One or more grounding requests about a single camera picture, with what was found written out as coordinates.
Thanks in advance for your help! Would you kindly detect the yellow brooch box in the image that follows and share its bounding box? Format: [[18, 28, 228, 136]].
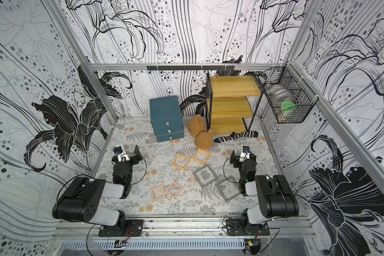
[[193, 148, 211, 165], [171, 154, 191, 171]]

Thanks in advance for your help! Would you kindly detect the green lidded cup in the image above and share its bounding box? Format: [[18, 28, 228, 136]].
[[279, 101, 297, 119]]

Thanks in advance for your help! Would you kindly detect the black wire basket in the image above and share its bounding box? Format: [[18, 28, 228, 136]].
[[260, 65, 314, 124]]

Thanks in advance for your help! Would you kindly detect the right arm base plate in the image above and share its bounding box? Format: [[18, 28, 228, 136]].
[[223, 217, 270, 236]]

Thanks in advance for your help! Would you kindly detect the yellow wooden shelf rack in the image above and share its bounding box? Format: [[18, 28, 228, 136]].
[[205, 74, 262, 134]]

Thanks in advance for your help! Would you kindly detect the white slotted cable duct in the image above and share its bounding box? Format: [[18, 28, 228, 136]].
[[63, 239, 246, 251]]

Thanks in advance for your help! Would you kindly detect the grey brooch box lower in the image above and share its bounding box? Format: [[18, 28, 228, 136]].
[[215, 176, 242, 203]]

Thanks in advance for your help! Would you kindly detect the pink brooch box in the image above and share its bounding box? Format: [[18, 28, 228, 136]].
[[151, 185, 166, 202], [165, 181, 183, 199]]

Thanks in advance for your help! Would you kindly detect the striped sock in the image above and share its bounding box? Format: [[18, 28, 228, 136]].
[[213, 131, 259, 144]]

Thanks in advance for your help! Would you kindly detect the teal drawer cabinet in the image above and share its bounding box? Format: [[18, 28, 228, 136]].
[[149, 96, 184, 143]]

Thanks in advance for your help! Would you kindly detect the brown teddy bear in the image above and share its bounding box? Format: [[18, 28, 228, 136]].
[[187, 114, 214, 150]]

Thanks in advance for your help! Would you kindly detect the pink brooch box right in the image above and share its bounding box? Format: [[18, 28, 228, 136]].
[[165, 181, 183, 199]]

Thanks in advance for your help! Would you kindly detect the pink brooch box left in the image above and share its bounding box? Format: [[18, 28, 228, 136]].
[[151, 185, 166, 202]]

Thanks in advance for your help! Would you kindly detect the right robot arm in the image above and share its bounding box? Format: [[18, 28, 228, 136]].
[[230, 146, 300, 226]]

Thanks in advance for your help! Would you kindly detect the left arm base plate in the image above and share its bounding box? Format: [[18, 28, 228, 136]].
[[98, 219, 144, 238]]

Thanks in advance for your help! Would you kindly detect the black bar on rail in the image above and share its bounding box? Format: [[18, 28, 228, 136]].
[[147, 65, 235, 71]]

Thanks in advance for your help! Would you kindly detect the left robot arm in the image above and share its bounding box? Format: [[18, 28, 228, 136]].
[[52, 146, 144, 227]]

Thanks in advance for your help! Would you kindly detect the grey brooch box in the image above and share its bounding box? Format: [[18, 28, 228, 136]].
[[193, 164, 218, 189], [215, 176, 242, 203]]

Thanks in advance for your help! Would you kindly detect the grey brooch box upper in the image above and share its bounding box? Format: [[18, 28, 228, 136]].
[[193, 164, 218, 189]]

